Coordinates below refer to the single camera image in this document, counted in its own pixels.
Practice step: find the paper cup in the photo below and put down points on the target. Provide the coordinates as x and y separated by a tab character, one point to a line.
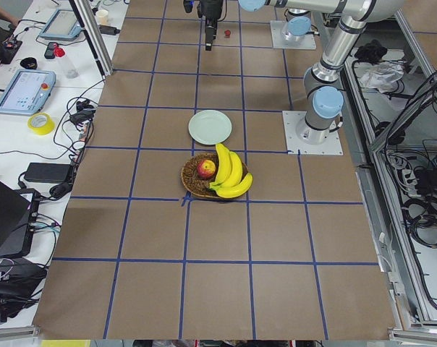
102	17

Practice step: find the red apple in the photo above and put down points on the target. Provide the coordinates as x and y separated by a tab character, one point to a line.
206	169

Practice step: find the light green plate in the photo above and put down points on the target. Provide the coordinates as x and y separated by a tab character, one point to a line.
210	127

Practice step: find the black bowl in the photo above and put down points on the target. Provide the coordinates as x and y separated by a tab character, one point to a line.
29	63

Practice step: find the aluminium frame post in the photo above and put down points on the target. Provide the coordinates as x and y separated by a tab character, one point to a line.
87	22

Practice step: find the near teach pendant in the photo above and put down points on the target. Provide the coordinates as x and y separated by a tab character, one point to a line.
27	92

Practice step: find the crumpled white cloth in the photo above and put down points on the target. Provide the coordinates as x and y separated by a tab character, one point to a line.
384	77

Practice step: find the teach pendant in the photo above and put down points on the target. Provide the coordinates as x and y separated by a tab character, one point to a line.
27	92
62	25

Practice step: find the far teach pendant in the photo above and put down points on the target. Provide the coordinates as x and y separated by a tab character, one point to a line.
62	25

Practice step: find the black laptop power brick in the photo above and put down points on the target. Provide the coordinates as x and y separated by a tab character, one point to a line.
47	172

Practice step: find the yellow banana bunch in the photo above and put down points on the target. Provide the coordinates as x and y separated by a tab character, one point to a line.
230	182

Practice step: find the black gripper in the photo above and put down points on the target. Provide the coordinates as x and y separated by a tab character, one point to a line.
210	8

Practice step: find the clear bottle red cap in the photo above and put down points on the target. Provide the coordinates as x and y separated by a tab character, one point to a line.
65	63

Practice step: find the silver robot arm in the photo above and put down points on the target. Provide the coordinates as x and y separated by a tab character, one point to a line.
298	24
325	101

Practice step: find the yellow tape roll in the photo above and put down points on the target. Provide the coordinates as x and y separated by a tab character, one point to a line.
41	124

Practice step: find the black computer monitor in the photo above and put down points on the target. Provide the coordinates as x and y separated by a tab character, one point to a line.
18	212

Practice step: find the black phone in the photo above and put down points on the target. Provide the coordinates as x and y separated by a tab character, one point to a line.
49	53

